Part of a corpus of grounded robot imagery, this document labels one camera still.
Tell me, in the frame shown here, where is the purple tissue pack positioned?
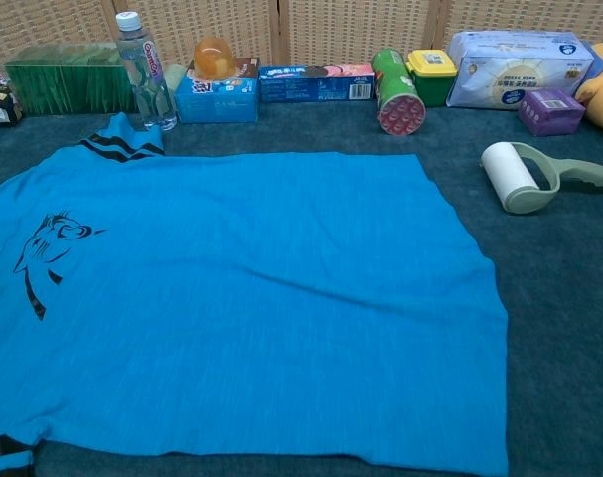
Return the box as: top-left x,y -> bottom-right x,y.
517,87 -> 587,138

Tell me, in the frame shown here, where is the clear plastic water bottle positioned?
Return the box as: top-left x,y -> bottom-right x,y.
114,10 -> 179,133

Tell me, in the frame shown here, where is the green chips can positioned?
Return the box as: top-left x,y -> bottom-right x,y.
370,47 -> 427,137

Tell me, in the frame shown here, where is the blue cookie box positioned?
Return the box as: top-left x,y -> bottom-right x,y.
258,62 -> 377,104

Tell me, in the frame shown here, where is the green container yellow lid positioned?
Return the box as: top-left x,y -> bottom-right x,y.
404,48 -> 459,108

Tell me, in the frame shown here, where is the white tissue pack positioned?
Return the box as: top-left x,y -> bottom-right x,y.
444,29 -> 596,111

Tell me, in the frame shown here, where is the woven folding screen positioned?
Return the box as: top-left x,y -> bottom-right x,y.
0,0 -> 603,71

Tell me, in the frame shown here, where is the green grass-print box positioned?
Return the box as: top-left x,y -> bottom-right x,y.
3,42 -> 138,117

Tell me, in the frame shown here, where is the black snack packet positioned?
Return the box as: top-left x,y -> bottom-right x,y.
0,69 -> 25,128

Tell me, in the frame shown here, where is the dark teal carpet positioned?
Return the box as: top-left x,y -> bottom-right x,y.
0,98 -> 603,477

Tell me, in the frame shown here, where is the blue snack box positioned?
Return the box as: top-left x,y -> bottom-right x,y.
174,57 -> 261,125

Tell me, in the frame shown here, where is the green lint roller white roll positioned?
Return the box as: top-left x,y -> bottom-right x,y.
480,140 -> 603,216

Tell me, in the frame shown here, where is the orange translucent ball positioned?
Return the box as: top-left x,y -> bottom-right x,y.
192,35 -> 236,80

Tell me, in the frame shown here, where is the pale green soft item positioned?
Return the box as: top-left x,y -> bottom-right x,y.
162,63 -> 191,95

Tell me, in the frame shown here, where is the blue t-shirt with black print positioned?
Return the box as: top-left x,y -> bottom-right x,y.
0,111 -> 511,477

